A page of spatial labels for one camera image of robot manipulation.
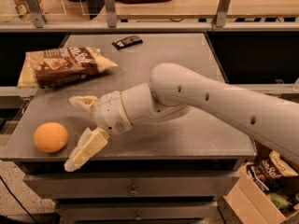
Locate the cardboard box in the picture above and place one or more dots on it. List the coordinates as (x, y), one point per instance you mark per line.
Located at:
(252, 206)

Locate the black snack bar wrapper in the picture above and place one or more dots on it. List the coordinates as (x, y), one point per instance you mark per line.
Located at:
(127, 42)

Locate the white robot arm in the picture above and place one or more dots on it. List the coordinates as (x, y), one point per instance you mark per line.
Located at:
(171, 90)

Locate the metal bracket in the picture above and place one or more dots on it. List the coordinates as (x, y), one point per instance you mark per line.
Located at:
(221, 14)
(111, 13)
(36, 13)

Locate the grey metal drawer cabinet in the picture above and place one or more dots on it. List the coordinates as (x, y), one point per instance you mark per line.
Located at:
(196, 142)

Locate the middle metal bracket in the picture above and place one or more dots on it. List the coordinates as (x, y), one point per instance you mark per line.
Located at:
(111, 13)

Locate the upper drawer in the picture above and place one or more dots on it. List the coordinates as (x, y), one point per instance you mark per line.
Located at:
(117, 185)

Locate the green snack bag in box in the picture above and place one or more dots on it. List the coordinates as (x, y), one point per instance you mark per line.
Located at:
(280, 201)

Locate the left metal bracket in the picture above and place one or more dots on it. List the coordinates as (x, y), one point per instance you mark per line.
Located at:
(36, 13)

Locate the lower drawer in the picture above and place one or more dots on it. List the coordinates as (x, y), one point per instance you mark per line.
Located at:
(136, 211)

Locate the drawer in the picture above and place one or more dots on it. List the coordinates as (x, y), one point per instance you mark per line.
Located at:
(136, 211)
(117, 185)

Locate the brown chip bag in box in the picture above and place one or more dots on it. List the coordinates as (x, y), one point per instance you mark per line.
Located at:
(275, 168)

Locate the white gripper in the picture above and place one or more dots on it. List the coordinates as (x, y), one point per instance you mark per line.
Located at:
(109, 113)

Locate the dark striped snack bag in box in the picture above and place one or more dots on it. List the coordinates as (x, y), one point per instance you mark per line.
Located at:
(258, 177)

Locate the orange fruit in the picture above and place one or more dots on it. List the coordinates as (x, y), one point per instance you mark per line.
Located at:
(50, 137)

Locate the right metal bracket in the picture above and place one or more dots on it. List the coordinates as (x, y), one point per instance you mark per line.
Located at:
(221, 14)

